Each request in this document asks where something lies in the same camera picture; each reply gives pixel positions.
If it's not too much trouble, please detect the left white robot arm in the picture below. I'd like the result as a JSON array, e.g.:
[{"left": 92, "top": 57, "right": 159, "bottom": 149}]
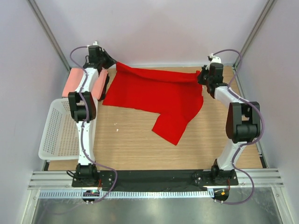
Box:
[{"left": 67, "top": 42, "right": 116, "bottom": 187}]

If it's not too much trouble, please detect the right aluminium frame post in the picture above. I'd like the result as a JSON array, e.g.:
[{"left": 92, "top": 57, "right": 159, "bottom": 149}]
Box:
[{"left": 240, "top": 0, "right": 277, "bottom": 57}]

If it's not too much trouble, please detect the aluminium front rail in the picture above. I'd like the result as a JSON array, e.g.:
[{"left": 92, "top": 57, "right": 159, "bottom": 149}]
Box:
[{"left": 28, "top": 168, "right": 284, "bottom": 190}]

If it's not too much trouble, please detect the folded black t-shirt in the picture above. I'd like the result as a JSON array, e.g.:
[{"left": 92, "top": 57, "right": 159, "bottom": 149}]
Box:
[{"left": 99, "top": 74, "right": 110, "bottom": 101}]

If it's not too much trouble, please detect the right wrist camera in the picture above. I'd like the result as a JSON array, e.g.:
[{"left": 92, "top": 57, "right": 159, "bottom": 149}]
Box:
[{"left": 208, "top": 54, "right": 221, "bottom": 63}]

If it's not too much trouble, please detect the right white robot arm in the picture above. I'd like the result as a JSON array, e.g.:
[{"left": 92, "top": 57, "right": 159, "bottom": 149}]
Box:
[{"left": 198, "top": 63, "right": 261, "bottom": 185}]

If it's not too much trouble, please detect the white slotted cable duct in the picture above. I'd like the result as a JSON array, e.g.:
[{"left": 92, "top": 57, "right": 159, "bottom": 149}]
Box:
[{"left": 39, "top": 189, "right": 214, "bottom": 199}]

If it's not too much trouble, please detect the red t-shirt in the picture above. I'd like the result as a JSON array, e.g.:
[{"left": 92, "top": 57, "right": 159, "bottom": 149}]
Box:
[{"left": 103, "top": 62, "right": 204, "bottom": 145}]

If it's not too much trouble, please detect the aluminium frame post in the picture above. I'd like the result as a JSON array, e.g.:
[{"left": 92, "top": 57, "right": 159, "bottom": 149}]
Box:
[
  {"left": 240, "top": 0, "right": 277, "bottom": 57},
  {"left": 26, "top": 0, "right": 71, "bottom": 71}
]

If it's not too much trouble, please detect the white perforated plastic basket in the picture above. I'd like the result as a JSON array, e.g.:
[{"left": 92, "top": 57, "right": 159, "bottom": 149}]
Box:
[{"left": 38, "top": 98, "right": 86, "bottom": 162}]

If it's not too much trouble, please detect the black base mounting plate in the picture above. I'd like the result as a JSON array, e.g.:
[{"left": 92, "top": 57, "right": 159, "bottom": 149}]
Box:
[{"left": 66, "top": 170, "right": 239, "bottom": 192}]

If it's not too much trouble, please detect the left aluminium frame post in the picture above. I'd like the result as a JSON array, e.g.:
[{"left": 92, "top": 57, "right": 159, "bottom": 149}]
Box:
[{"left": 26, "top": 0, "right": 71, "bottom": 71}]

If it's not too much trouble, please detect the folded pink t-shirt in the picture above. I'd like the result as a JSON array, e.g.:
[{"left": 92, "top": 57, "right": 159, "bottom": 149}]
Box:
[{"left": 62, "top": 68, "right": 108, "bottom": 101}]

